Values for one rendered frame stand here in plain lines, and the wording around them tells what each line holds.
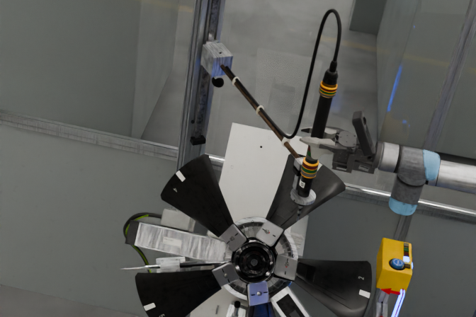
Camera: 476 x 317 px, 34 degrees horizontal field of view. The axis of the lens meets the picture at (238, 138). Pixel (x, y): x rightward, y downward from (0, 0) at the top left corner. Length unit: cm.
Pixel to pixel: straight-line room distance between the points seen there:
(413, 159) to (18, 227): 200
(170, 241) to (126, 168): 75
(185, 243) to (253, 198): 28
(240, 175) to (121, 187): 78
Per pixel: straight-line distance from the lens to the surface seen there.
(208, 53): 254
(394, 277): 264
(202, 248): 246
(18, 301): 383
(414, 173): 207
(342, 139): 205
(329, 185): 232
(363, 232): 315
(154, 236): 248
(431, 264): 325
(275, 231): 233
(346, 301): 234
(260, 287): 236
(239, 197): 257
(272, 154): 258
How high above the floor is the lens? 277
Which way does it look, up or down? 34 degrees down
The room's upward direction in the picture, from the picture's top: 9 degrees clockwise
